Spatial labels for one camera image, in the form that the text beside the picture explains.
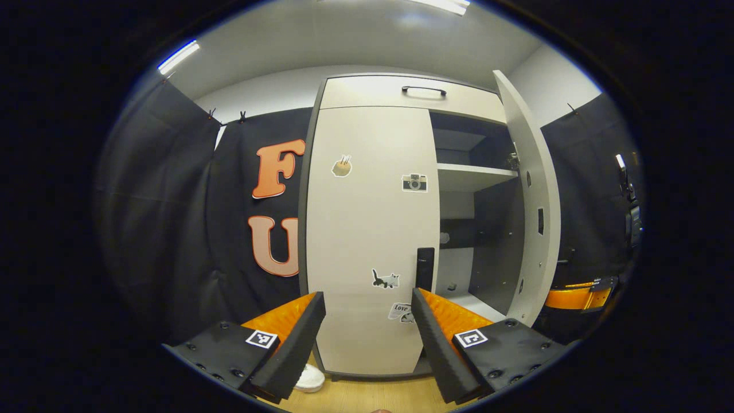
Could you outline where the long ceiling light panel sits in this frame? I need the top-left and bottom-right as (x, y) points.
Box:
(410, 0), (472, 16)
(158, 39), (201, 76)

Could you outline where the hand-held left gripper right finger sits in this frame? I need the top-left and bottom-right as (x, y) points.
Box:
(411, 288), (577, 405)

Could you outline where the white double-door shoe cabinet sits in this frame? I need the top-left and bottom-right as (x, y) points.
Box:
(298, 72), (525, 380)

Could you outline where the black backdrop cloth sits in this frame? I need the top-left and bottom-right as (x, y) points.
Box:
(95, 77), (315, 345)
(539, 93), (646, 345)

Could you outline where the white cabinet shelf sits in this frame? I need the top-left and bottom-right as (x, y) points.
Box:
(447, 293), (508, 322)
(437, 163), (520, 193)

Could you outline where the white door with headphones sticker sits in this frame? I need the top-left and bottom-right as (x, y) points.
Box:
(492, 70), (561, 328)

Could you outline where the white door with camera sticker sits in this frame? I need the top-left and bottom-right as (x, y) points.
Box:
(306, 106), (441, 376)

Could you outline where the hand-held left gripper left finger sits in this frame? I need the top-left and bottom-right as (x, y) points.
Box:
(162, 291), (326, 405)

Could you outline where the white shoe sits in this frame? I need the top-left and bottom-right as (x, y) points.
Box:
(294, 363), (326, 393)

